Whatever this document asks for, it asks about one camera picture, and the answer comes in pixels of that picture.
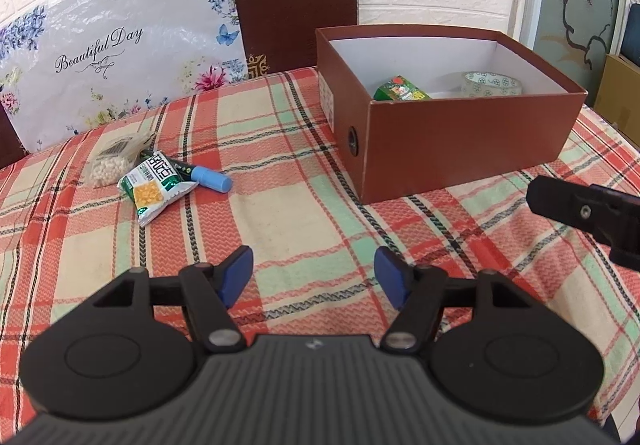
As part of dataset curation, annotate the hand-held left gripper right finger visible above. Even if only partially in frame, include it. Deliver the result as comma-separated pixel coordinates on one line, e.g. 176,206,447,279
374,246,533,352

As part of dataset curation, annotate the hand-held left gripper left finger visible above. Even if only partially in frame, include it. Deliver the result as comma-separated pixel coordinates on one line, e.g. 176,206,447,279
92,245,254,353

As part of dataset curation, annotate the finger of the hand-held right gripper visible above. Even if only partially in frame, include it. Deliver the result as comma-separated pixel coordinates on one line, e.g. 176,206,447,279
526,175,640,271

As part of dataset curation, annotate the black marker with blue cap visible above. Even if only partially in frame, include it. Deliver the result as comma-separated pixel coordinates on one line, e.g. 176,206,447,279
142,150,233,193

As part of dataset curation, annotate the green white snack packet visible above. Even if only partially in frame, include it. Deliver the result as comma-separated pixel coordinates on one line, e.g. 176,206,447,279
117,151,199,227

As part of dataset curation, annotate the brown cardboard shoe box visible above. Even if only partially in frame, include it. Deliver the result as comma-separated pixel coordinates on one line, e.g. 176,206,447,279
315,24,589,206

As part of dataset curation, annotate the clear tape roll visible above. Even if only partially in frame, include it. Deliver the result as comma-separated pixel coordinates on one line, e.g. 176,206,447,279
460,71,523,98

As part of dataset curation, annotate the clear bag of white beads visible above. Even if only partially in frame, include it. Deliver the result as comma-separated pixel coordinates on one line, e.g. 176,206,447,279
82,134,151,187

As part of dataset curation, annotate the small green carton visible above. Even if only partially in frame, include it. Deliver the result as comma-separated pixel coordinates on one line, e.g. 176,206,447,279
372,75,432,102

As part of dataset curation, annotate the red green plaid tablecloth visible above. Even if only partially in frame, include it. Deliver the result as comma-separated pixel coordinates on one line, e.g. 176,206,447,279
0,66,640,445

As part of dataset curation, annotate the floral plastic sheet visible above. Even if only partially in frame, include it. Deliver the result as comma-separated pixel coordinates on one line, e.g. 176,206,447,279
0,0,251,153

